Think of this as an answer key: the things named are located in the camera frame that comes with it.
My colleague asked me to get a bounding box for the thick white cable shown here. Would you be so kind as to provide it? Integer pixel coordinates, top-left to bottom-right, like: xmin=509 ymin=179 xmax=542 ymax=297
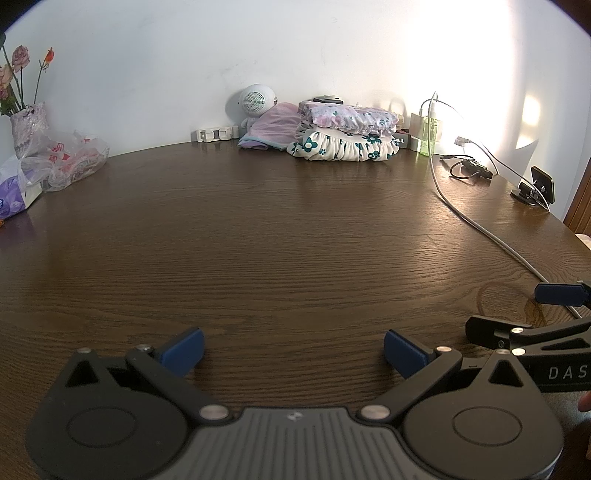
xmin=427 ymin=91 xmax=583 ymax=320

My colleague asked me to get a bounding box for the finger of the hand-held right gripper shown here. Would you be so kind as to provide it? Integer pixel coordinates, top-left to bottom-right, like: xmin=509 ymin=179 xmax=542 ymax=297
xmin=534 ymin=281 xmax=591 ymax=309
xmin=465 ymin=314 xmax=591 ymax=357

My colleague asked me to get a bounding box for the thin white cable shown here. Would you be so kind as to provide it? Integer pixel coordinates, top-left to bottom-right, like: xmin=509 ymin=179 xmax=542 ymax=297
xmin=434 ymin=98 xmax=527 ymax=185

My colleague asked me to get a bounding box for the purple floral folded cloth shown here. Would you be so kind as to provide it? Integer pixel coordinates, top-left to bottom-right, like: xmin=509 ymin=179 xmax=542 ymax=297
xmin=295 ymin=100 xmax=400 ymax=137

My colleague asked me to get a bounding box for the white paper sheet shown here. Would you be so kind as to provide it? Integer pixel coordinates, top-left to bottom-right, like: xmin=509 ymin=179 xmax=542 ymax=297
xmin=501 ymin=143 xmax=533 ymax=178

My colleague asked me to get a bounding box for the white robot speaker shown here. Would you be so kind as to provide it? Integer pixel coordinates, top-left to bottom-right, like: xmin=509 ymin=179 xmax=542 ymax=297
xmin=238 ymin=83 xmax=279 ymax=138

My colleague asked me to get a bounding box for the black phone stand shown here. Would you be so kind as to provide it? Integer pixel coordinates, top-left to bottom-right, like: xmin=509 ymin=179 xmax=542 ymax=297
xmin=510 ymin=166 xmax=555 ymax=209

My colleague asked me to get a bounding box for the purple tissue pack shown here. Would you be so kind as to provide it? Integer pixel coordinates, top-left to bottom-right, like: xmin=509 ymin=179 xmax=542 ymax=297
xmin=0 ymin=154 xmax=44 ymax=220

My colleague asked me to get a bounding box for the green pump bottle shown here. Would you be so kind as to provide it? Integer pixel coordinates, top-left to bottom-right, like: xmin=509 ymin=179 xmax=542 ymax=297
xmin=419 ymin=100 xmax=443 ymax=157

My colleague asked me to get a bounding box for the dried rose bouquet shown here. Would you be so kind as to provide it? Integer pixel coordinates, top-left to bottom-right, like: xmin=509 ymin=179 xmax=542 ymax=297
xmin=0 ymin=45 xmax=56 ymax=116

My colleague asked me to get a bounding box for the clear red printed plastic bag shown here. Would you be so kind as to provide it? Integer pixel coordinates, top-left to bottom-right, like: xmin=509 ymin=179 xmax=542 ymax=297
xmin=18 ymin=129 xmax=110 ymax=192

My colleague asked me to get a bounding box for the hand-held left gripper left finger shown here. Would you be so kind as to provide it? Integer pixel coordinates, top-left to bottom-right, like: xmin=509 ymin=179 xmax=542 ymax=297
xmin=62 ymin=326 xmax=235 ymax=424

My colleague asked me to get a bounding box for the lilac wrapped vase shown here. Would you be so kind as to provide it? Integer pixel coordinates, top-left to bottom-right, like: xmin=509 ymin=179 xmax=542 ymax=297
xmin=10 ymin=102 xmax=49 ymax=158

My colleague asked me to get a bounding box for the white charger block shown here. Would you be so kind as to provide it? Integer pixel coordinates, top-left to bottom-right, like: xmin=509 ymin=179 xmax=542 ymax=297
xmin=410 ymin=111 xmax=432 ymax=140

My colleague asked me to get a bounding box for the pink and blue shirt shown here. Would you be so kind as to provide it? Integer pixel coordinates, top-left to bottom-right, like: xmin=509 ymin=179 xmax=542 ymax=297
xmin=238 ymin=102 xmax=303 ymax=151

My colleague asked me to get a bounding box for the white power strip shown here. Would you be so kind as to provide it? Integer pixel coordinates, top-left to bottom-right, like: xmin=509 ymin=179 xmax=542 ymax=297
xmin=192 ymin=126 xmax=240 ymax=144

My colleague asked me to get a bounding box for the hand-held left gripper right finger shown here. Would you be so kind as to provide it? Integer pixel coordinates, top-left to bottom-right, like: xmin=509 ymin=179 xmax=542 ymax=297
xmin=358 ymin=328 xmax=537 ymax=424

